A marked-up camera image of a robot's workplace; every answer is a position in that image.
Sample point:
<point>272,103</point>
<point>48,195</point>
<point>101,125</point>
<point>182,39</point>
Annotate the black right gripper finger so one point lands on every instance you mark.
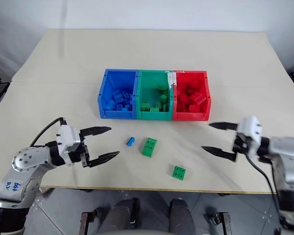
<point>224,125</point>
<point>219,152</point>

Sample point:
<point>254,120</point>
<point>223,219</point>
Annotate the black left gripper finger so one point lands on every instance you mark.
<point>104,158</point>
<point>95,130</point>

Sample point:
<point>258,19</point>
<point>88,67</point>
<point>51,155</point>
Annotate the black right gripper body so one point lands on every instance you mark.
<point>240,144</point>

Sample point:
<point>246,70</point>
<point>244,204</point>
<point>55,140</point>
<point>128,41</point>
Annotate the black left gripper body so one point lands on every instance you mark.
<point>84,153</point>

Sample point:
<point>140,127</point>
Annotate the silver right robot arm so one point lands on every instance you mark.
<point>287,147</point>

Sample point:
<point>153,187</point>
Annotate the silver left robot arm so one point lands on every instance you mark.
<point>22,166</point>

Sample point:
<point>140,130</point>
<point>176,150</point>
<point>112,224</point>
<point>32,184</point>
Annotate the small blue toy block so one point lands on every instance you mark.
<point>130,141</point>

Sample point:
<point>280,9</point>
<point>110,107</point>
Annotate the red toy block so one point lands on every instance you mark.
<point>200,99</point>
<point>181,107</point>
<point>184,98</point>
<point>194,108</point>

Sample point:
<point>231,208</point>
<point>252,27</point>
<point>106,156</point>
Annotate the square green toy block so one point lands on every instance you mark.
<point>179,172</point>

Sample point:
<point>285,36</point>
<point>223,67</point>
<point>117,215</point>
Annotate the long green toy block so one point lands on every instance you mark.
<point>149,147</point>

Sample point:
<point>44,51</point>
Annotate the blue plastic bin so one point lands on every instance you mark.
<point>107,85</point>

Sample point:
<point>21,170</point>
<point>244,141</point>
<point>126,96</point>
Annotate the dark rounded shape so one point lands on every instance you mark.
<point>123,213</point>
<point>181,214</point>

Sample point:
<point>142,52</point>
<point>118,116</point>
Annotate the red plastic bin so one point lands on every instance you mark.
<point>186,78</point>

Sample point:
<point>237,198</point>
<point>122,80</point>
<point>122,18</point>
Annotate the green plastic bin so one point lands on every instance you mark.
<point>149,84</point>

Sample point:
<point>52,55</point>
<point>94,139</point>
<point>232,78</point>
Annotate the white tape strip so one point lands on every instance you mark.
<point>171,78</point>

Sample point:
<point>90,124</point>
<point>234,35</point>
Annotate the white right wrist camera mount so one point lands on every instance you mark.
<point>251,132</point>

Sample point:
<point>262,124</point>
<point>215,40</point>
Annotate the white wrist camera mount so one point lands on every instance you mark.
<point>251,132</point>
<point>68,137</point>

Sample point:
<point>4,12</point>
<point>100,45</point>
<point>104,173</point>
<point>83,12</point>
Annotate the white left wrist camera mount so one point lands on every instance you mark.
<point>68,137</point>

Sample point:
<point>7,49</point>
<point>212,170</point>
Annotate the brown metal bracket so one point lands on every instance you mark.
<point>87,220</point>
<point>223,221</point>

